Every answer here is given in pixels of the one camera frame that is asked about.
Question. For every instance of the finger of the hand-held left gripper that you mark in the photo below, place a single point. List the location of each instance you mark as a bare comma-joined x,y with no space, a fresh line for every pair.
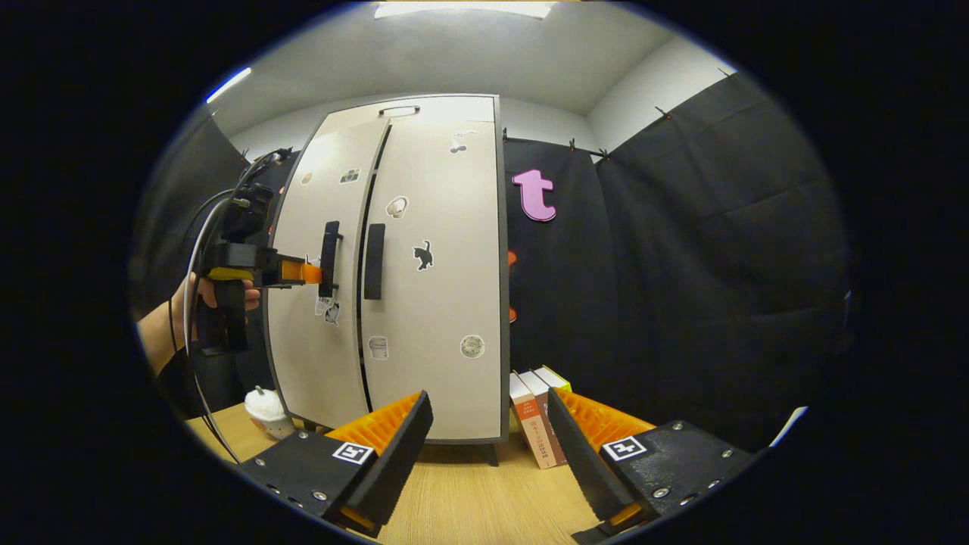
299,272

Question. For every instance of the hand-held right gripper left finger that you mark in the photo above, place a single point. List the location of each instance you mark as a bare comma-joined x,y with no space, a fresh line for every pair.
397,462

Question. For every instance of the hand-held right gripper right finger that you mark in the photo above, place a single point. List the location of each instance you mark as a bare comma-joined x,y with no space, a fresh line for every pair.
579,462

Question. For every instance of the white shoe cabinet door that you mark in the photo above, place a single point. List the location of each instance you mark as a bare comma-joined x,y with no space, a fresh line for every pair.
310,378
439,318

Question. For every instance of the white shoe cabinet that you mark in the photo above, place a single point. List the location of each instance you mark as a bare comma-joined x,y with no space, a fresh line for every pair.
503,303

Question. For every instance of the white cabinet drawer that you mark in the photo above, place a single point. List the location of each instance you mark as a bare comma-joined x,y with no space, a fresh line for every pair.
454,110

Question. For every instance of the orange and white book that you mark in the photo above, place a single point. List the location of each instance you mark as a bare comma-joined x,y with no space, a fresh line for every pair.
530,424

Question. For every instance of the dark red book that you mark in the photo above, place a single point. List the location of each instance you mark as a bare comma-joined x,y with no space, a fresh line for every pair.
542,400

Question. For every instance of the yellow book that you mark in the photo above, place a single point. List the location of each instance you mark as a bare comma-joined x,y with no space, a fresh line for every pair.
556,377

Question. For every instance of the ceiling light panel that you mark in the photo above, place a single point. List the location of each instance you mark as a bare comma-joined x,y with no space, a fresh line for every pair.
462,9
229,85

